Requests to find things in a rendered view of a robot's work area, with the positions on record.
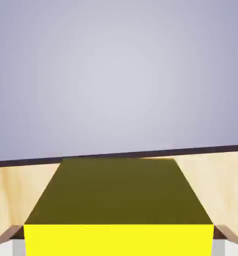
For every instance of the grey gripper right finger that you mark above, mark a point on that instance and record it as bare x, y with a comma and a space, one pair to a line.
229, 243

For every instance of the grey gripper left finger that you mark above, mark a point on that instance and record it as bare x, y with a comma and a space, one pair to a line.
8, 242

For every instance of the small yellow cube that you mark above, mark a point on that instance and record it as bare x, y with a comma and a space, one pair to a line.
118, 210

